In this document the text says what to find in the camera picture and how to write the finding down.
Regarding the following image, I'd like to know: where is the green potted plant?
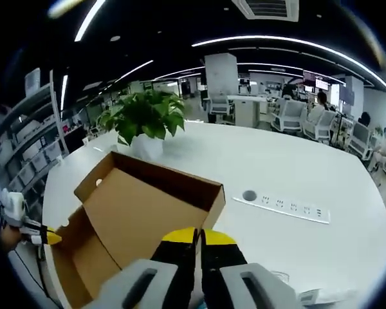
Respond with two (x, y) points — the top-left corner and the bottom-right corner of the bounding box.
(98, 89), (187, 159)

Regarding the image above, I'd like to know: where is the person's left hand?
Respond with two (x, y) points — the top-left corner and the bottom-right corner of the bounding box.
(0, 224), (24, 252)

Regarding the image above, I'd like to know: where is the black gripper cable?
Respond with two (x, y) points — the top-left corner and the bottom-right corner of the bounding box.
(11, 244), (64, 308)

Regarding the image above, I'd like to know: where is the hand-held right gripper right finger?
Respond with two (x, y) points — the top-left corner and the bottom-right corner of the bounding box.
(199, 227), (305, 309)

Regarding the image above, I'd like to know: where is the ceiling air conditioner vent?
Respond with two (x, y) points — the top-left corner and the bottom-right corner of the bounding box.
(231, 0), (300, 23)

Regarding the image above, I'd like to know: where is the brown cardboard shoe box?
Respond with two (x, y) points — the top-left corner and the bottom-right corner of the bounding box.
(51, 150), (226, 308)

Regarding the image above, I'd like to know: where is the white table socket strip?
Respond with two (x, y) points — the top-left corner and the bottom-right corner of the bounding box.
(232, 189), (331, 225)

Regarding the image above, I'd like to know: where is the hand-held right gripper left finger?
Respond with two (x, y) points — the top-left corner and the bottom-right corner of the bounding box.
(95, 227), (199, 309)

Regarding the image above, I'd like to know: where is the metal storage shelf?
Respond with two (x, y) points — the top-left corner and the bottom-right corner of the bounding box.
(0, 69), (70, 201)

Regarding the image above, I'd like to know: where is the row of white office chairs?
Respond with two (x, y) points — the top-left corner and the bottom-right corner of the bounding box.
(208, 95), (386, 181)

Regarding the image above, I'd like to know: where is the curved ceiling light strip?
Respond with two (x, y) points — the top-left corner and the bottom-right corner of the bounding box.
(191, 36), (386, 94)

